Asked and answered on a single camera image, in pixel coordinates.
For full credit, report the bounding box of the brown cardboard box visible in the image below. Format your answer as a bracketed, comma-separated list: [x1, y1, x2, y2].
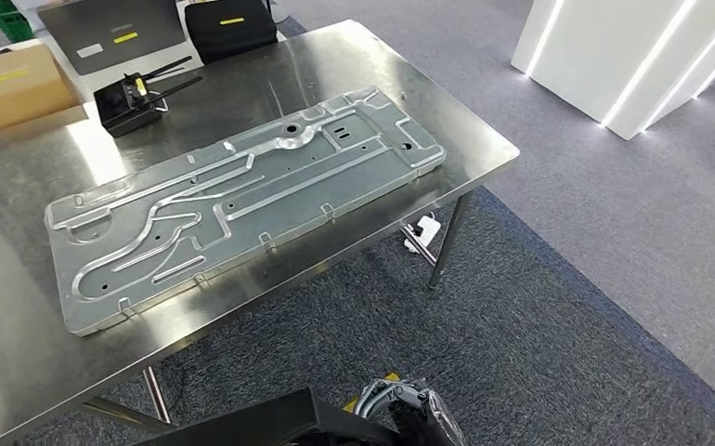
[0, 41, 88, 134]

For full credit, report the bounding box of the yellow floor tape marker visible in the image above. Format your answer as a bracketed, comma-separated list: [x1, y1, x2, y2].
[342, 371, 402, 413]

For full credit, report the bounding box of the black bag with yellow label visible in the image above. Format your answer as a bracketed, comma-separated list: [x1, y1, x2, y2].
[184, 0, 280, 65]

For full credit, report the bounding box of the white lit display pillar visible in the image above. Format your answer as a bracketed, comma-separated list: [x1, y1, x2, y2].
[510, 0, 715, 142]

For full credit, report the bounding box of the large stamped metal plate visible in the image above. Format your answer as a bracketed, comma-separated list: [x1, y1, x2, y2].
[44, 85, 448, 338]

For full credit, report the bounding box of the white power strip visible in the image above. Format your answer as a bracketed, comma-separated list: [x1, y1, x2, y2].
[402, 215, 442, 255]

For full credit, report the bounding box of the black router with antennas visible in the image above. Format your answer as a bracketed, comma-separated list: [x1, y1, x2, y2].
[93, 55, 205, 139]

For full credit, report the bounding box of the black plastic plate bracket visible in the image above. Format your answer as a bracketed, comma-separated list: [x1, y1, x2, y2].
[133, 387, 398, 446]

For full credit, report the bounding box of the white table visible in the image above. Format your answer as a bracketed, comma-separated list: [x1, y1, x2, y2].
[0, 0, 291, 144]

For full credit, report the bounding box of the stainless steel workbench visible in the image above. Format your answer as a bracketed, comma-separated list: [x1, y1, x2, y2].
[0, 18, 522, 446]

